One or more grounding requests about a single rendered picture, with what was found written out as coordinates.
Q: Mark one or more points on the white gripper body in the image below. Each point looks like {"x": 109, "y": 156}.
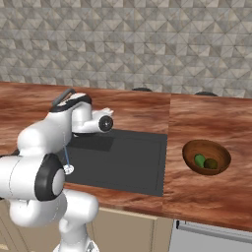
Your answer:
{"x": 104, "y": 112}

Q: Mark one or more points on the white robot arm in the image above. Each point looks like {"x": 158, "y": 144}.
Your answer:
{"x": 29, "y": 183}

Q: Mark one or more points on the grey sink faucet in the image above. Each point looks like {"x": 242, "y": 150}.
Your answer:
{"x": 66, "y": 93}

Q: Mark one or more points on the dark grey sink basin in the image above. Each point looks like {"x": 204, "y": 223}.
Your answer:
{"x": 131, "y": 164}

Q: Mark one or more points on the brown wooden bowl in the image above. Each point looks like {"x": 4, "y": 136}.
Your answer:
{"x": 216, "y": 154}

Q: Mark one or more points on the black rounded object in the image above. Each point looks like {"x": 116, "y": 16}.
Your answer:
{"x": 141, "y": 89}
{"x": 206, "y": 94}

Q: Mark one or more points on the green avocado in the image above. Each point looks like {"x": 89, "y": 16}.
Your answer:
{"x": 199, "y": 160}

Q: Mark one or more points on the dark olive avocado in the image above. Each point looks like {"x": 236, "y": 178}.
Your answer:
{"x": 211, "y": 163}

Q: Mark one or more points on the beige cupboard door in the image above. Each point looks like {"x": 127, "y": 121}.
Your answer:
{"x": 124, "y": 231}
{"x": 162, "y": 234}
{"x": 4, "y": 226}

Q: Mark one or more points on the silver dishwasher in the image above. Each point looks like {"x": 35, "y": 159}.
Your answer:
{"x": 210, "y": 241}

